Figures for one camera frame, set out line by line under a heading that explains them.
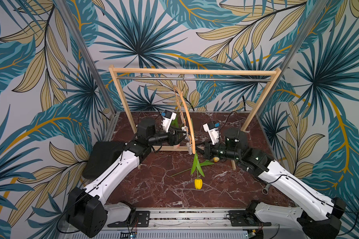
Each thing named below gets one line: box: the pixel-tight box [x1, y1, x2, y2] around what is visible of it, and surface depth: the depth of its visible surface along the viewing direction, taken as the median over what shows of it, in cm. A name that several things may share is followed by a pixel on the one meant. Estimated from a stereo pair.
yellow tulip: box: [190, 119, 205, 190], surface depth 65 cm
